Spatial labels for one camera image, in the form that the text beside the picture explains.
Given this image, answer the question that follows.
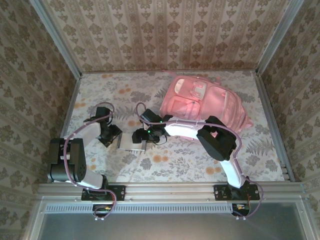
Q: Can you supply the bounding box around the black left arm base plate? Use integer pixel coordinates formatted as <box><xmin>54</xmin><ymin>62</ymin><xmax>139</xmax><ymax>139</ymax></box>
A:
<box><xmin>81</xmin><ymin>184</ymin><xmax>126</xmax><ymax>202</ymax></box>

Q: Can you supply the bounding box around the aluminium frame post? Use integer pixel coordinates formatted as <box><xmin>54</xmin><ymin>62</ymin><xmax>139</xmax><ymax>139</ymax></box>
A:
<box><xmin>29</xmin><ymin>0</ymin><xmax>83</xmax><ymax>78</ymax></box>
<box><xmin>255</xmin><ymin>0</ymin><xmax>305</xmax><ymax>76</ymax></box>

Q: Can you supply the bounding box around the pink backpack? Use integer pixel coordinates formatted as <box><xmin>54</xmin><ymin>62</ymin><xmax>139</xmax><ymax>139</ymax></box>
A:
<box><xmin>159</xmin><ymin>69</ymin><xmax>253</xmax><ymax>140</ymax></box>

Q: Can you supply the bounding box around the grey steel panel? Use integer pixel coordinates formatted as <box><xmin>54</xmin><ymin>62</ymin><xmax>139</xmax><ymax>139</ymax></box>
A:
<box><xmin>37</xmin><ymin>212</ymin><xmax>308</xmax><ymax>240</ymax></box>

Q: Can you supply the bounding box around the aluminium front rail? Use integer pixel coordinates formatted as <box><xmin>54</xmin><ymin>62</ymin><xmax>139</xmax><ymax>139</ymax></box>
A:
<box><xmin>38</xmin><ymin>182</ymin><xmax>307</xmax><ymax>203</ymax></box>

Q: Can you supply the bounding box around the aluminium side rail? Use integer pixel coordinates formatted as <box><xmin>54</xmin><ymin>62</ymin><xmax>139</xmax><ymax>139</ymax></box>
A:
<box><xmin>47</xmin><ymin>74</ymin><xmax>82</xmax><ymax>183</ymax></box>
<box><xmin>252</xmin><ymin>71</ymin><xmax>296</xmax><ymax>182</ymax></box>

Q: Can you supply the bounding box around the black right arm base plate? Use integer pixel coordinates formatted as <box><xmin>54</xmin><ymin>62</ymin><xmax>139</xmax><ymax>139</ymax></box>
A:
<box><xmin>214</xmin><ymin>184</ymin><xmax>261</xmax><ymax>202</ymax></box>

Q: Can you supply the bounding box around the dark blue book with barcode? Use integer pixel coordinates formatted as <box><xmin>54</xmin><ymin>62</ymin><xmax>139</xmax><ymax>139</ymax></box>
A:
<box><xmin>116</xmin><ymin>132</ymin><xmax>147</xmax><ymax>152</ymax></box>

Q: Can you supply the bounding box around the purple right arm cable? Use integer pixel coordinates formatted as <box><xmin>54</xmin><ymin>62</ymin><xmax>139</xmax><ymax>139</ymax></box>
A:
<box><xmin>134</xmin><ymin>102</ymin><xmax>265</xmax><ymax>219</ymax></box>

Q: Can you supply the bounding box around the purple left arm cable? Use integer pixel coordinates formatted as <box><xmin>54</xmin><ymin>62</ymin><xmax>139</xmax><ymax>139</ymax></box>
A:
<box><xmin>63</xmin><ymin>101</ymin><xmax>117</xmax><ymax>222</ymax></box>

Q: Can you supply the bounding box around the grey slotted cable duct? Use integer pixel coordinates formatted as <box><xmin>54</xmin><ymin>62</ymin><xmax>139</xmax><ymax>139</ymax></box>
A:
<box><xmin>44</xmin><ymin>202</ymin><xmax>233</xmax><ymax>214</ymax></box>

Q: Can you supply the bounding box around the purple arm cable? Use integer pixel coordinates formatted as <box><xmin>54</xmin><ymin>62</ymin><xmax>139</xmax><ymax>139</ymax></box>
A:
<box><xmin>134</xmin><ymin>102</ymin><xmax>265</xmax><ymax>219</ymax></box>
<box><xmin>63</xmin><ymin>101</ymin><xmax>117</xmax><ymax>222</ymax></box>

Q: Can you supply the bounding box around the floral tablecloth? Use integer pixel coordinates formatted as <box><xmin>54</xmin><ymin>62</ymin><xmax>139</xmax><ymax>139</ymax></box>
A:
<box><xmin>53</xmin><ymin>71</ymin><xmax>286</xmax><ymax>183</ymax></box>

